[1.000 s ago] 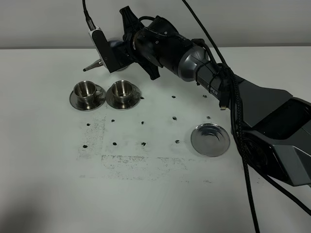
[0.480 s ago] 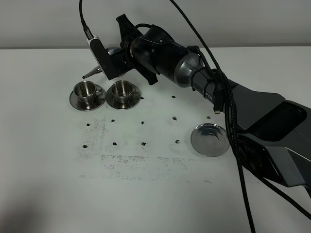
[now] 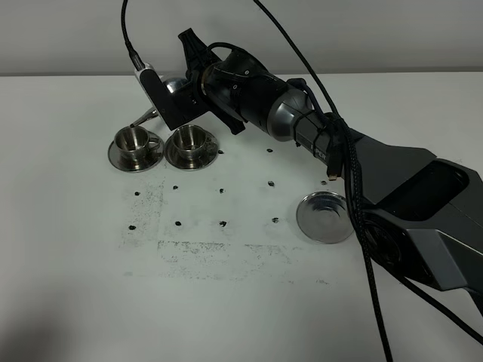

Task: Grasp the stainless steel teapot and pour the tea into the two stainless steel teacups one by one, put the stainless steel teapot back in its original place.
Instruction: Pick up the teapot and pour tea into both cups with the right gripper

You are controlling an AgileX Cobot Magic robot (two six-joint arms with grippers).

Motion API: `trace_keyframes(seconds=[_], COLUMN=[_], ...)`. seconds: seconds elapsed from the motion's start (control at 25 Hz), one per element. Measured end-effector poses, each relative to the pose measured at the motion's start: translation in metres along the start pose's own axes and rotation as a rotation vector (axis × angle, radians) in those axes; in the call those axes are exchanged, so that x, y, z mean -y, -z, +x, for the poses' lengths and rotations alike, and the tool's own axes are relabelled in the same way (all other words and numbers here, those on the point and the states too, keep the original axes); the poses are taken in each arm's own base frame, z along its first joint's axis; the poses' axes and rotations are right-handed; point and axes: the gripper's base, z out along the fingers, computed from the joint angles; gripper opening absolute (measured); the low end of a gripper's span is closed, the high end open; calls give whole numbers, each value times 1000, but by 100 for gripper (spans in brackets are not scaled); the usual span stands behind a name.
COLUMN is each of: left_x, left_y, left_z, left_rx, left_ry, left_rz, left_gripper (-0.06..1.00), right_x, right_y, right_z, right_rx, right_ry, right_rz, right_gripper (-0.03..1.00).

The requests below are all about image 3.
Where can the right stainless steel teacup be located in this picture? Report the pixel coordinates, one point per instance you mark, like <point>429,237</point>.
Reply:
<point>192,142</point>

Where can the left stainless steel teacup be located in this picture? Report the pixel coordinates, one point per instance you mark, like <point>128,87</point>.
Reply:
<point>136,142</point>

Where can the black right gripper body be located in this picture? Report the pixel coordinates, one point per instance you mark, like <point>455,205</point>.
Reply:
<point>239,89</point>

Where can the stainless steel teapot saucer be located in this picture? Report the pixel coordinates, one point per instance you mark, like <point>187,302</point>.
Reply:
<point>323,217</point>

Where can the stainless steel teacup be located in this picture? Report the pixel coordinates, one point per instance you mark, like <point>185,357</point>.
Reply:
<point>192,142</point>
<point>136,142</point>

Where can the left stainless steel saucer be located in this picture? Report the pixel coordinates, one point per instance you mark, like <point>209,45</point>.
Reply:
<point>134,166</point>

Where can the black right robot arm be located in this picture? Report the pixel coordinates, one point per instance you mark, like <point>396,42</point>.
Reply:
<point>423,214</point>

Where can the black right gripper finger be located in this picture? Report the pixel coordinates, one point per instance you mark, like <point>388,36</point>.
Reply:
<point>196,52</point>

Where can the right stainless steel saucer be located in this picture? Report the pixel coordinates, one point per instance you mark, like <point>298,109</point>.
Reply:
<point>206,158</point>

